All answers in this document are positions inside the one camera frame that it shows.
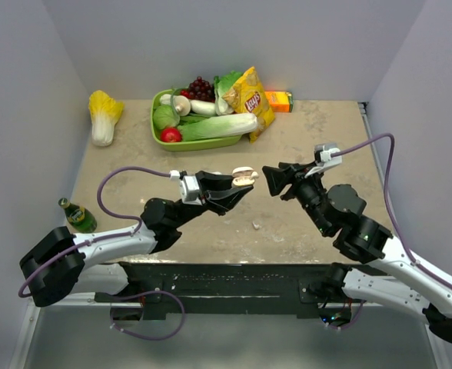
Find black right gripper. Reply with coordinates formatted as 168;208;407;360
261;158;332;235

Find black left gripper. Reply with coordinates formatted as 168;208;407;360
171;171;253;229

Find beige earbud case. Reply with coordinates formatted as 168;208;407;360
231;167;259;188

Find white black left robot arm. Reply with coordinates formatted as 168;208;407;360
18;167;258;308

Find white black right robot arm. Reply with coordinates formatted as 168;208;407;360
262;163;452;344

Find green plastic basket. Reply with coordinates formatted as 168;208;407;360
149;89;242;152

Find long green white cabbage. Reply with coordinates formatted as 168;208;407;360
178;113;258;141

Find red apple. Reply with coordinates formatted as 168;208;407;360
160;127;182;143

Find orange juice carton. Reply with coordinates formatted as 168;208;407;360
265;91;294;113

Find white radish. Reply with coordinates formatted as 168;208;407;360
190;100;216;117

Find round green cabbage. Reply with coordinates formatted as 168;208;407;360
152;105;180;131

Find yellow Lays chip bag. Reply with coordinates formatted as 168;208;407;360
220;66;275;143

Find beige mushroom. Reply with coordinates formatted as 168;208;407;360
159;94;191;117

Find dark red grapes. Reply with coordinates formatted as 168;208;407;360
179;76;215;102

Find green leafy lettuce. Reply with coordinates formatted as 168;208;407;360
214;71;243;115

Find yellow napa cabbage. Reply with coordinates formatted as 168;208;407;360
88;90;125;147

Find green glass bottle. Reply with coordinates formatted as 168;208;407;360
58;198;98;234

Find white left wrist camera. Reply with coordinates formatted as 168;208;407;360
169;170;202;205

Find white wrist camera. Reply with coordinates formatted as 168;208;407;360
169;170;202;205
304;142;342;178

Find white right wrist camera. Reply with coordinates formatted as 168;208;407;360
304;142;342;178

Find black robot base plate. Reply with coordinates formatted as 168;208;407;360
95;263;360;323

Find aluminium frame rail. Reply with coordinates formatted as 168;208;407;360
357;102;400;237

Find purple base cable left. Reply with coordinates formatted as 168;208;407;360
109;290;187;341

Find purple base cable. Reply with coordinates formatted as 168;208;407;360
109;290;187;341
324;299;369;331

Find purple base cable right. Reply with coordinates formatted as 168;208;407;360
324;299;369;331

